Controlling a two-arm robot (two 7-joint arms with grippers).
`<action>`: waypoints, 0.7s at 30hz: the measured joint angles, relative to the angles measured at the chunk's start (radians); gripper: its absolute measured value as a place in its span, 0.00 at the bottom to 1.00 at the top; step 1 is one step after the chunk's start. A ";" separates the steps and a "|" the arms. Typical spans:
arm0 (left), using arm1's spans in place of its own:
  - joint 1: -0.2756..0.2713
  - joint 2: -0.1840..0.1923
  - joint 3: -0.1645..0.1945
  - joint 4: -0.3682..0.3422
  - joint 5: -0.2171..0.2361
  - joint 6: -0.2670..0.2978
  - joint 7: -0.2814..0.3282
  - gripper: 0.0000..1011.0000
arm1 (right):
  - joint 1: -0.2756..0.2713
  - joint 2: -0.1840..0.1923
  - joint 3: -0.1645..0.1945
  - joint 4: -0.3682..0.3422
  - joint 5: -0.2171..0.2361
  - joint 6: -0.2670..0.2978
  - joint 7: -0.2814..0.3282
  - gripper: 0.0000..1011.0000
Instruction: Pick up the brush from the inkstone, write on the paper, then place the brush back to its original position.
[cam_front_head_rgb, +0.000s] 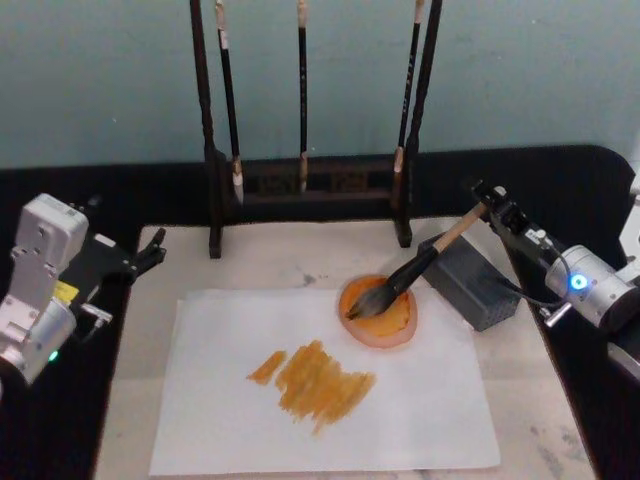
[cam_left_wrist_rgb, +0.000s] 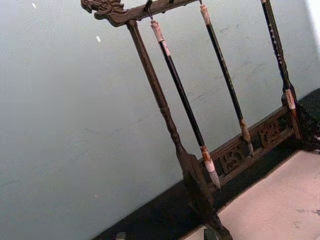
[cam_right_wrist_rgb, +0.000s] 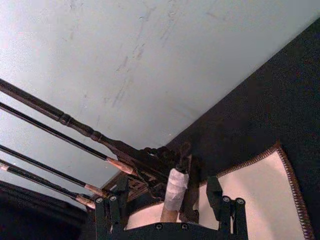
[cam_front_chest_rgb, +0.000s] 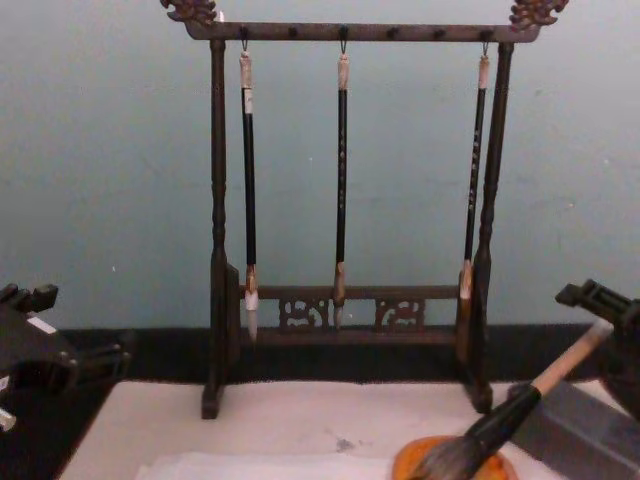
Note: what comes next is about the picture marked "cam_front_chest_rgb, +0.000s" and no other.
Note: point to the dark wooden brush rack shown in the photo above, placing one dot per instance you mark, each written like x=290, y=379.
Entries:
x=218, y=200

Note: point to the white paper sheet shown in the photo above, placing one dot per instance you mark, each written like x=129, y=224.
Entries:
x=260, y=467

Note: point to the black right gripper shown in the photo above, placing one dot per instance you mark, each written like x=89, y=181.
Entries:
x=625, y=360

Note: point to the orange round dish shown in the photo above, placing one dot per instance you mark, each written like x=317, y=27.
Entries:
x=415, y=450

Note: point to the black table cloth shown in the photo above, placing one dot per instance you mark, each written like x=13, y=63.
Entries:
x=170, y=355

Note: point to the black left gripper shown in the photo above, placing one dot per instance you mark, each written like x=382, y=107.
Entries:
x=35, y=350

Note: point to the grey stone slab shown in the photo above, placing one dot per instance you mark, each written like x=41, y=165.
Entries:
x=575, y=430

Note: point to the thick black hanging brush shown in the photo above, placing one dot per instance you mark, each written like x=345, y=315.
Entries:
x=249, y=190

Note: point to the black hanging brush, brown ferrule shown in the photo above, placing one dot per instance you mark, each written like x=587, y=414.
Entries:
x=341, y=190

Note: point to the thin black hanging brush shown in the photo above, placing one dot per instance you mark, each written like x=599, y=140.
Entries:
x=475, y=190

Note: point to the white felt mat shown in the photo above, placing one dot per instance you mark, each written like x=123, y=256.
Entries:
x=280, y=415

